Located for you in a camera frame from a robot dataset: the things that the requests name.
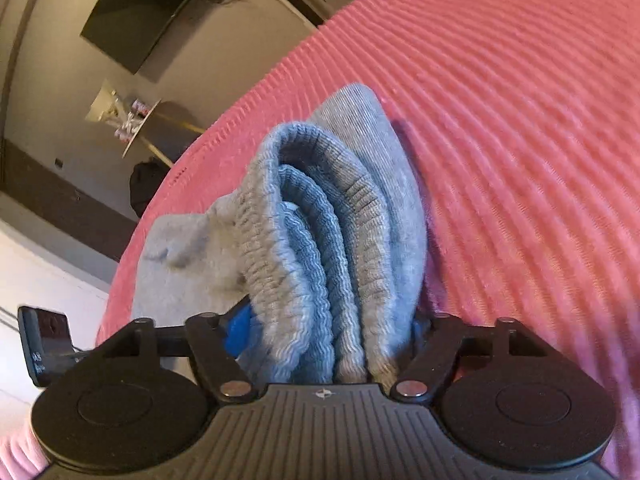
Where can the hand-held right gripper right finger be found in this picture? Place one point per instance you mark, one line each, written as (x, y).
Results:
(431, 355)

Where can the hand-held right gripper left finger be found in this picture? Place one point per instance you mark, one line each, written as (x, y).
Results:
(241, 331)

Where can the grey sweatpants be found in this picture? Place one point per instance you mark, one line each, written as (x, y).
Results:
(320, 240)

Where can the black bag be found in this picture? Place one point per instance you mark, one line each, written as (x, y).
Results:
(147, 185)

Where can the small printed can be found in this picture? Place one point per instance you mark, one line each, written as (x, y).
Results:
(140, 106)
(122, 134)

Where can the round side table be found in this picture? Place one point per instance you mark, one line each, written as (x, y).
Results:
(150, 125)

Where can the pink ribbed blanket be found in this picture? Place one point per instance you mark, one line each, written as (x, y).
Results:
(500, 135)

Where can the cream wrapped bouquet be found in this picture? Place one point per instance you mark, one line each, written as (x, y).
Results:
(102, 102)

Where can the black wall television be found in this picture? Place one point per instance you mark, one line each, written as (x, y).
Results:
(145, 10)

